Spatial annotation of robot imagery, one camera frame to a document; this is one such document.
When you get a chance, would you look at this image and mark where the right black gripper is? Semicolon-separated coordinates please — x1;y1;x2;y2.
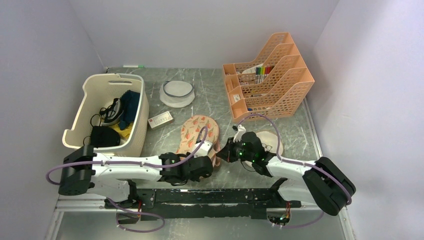
217;136;255;162

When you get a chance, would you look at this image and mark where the floral pink laundry bag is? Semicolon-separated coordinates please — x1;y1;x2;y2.
176;115;221;167

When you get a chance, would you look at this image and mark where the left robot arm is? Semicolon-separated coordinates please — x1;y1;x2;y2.
58;145;214;208

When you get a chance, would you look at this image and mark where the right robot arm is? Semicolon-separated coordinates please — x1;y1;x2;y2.
216;131;356;216

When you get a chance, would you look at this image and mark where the round white mesh bag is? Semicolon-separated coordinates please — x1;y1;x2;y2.
159;80;195;108

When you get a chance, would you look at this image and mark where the black white bra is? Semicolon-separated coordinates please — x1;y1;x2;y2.
99;98;124;127

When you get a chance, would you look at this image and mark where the small white red box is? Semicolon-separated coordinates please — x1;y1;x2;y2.
147;111;174;130

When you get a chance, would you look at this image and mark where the yellow cloth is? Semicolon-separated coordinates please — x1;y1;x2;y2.
110;122;134;140

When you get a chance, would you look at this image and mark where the orange file organizer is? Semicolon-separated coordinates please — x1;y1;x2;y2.
222;32;315;123

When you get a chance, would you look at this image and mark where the coloured markers set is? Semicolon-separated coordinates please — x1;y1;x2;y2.
255;66;274;76

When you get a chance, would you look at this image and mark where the blue cloth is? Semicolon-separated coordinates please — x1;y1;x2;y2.
118;90;141;130

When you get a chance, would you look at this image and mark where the black garment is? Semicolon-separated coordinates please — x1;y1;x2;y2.
83;126;121;148

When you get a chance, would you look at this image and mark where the green white marker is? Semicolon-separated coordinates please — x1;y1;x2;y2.
122;64;145;68

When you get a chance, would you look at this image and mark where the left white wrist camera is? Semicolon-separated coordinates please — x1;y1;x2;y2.
193;140;216;159

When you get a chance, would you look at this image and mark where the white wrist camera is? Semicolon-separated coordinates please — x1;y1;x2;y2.
193;140;216;159
232;124;246;142

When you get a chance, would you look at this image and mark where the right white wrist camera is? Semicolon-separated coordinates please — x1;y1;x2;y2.
232;124;246;142

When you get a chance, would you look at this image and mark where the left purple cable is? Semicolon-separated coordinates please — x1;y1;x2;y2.
45;125;209;186

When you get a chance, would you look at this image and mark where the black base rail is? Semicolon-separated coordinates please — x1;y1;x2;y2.
117;187;301;221

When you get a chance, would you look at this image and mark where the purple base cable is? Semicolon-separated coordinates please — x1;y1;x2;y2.
105;198;167;233

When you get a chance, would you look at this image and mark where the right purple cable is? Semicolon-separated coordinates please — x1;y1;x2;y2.
233;113;353;206

